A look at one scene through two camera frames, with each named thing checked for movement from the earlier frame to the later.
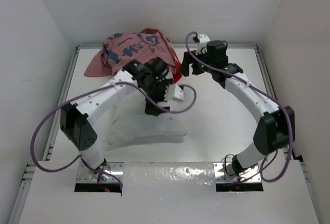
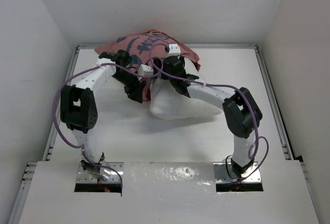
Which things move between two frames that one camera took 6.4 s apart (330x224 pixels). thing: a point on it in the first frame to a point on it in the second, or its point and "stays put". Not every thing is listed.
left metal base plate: x=86 y=175 stays put
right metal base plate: x=220 y=177 stays put
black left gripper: x=163 y=83 to x=134 y=92
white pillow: x=130 y=122 to x=166 y=102
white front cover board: x=166 y=193 stays put
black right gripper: x=187 y=59 to x=164 y=77
